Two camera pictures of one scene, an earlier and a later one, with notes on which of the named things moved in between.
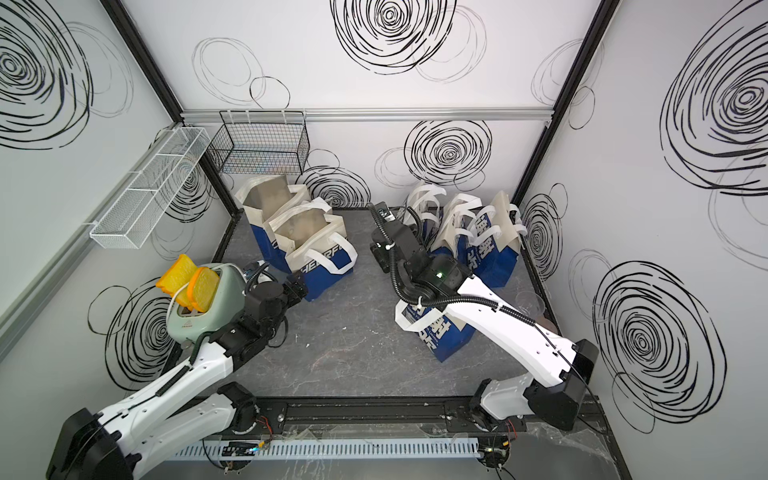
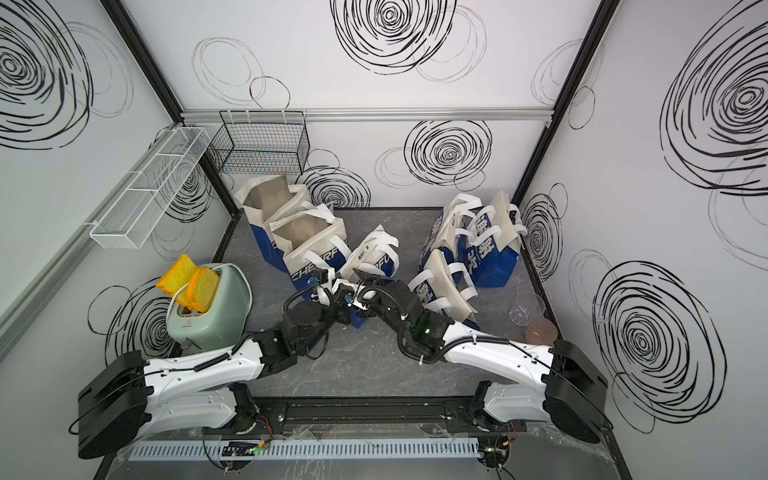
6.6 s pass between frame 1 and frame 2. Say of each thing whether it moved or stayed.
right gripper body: moved
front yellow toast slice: stayed
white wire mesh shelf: stayed
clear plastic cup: stayed
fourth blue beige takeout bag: stayed
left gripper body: moved
